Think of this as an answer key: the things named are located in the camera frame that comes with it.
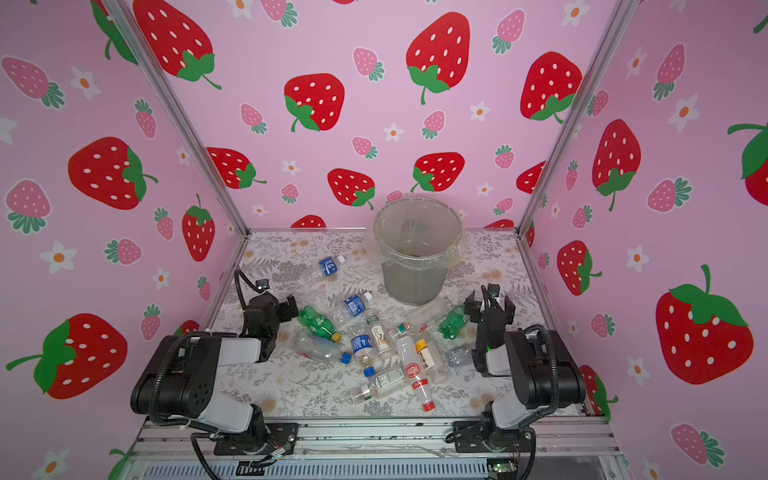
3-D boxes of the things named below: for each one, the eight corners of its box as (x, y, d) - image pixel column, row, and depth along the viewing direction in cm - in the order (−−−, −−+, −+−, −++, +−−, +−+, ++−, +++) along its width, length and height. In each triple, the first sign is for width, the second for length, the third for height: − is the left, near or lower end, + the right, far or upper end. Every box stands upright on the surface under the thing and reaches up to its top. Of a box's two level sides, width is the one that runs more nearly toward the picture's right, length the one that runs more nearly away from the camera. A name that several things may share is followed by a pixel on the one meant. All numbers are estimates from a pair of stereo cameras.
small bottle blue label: (356, 370, 86) (354, 364, 83) (351, 343, 91) (350, 337, 88) (376, 365, 87) (375, 359, 84) (370, 339, 92) (369, 332, 89)
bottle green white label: (356, 405, 81) (353, 399, 76) (352, 385, 84) (350, 379, 80) (407, 389, 84) (408, 383, 79) (402, 371, 87) (402, 364, 82)
